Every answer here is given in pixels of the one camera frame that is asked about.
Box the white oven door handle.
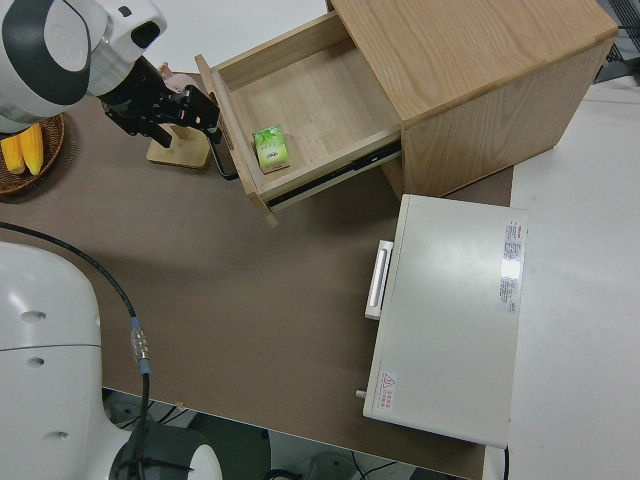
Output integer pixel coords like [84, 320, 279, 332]
[363, 239, 397, 322]

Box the pink mug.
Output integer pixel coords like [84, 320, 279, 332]
[161, 69, 202, 94]

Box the yellow corn cob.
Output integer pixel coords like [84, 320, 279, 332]
[18, 122, 45, 177]
[0, 134, 25, 177]

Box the brown table mat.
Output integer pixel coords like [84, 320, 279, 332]
[0, 69, 517, 480]

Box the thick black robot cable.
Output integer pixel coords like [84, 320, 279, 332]
[0, 221, 153, 466]

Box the light wooden cabinet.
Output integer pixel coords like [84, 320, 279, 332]
[324, 0, 620, 202]

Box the wooden drawer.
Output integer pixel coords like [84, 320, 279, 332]
[193, 11, 404, 231]

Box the wooden mug tree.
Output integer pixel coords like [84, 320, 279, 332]
[145, 61, 212, 170]

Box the brown wicker basket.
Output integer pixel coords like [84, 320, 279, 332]
[0, 112, 67, 197]

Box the black drawer handle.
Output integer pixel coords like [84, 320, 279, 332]
[208, 135, 240, 182]

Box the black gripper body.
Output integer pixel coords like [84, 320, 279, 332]
[101, 56, 222, 147]

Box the white toaster oven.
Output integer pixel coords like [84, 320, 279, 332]
[355, 193, 531, 449]

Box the small green carton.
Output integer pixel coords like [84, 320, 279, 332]
[251, 124, 293, 176]

